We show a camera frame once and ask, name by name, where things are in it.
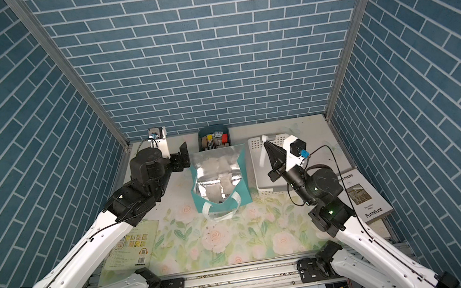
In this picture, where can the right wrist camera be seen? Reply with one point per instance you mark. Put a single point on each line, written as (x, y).
(296, 152)

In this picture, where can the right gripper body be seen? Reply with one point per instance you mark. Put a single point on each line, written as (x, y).
(286, 166)

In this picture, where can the white perforated plastic basket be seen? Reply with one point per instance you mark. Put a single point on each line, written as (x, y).
(262, 165)

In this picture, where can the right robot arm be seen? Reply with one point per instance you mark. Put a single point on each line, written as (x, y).
(354, 251)

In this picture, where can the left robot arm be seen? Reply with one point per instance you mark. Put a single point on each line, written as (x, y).
(151, 170)

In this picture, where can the floral table mat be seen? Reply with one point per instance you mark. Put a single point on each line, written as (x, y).
(269, 226)

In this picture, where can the green children's booklet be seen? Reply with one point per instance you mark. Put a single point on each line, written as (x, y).
(132, 252)

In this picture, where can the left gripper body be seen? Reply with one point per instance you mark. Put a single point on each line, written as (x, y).
(176, 163)

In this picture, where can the teal insulated delivery bag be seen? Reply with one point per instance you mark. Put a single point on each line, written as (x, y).
(206, 167)

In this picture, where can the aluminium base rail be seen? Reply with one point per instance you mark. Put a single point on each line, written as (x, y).
(293, 272)

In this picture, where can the dark teal storage bin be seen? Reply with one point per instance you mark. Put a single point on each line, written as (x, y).
(210, 137)

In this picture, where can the white furniture book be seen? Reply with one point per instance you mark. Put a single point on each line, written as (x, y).
(367, 201)

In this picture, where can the red small box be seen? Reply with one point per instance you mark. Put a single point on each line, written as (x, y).
(225, 138)

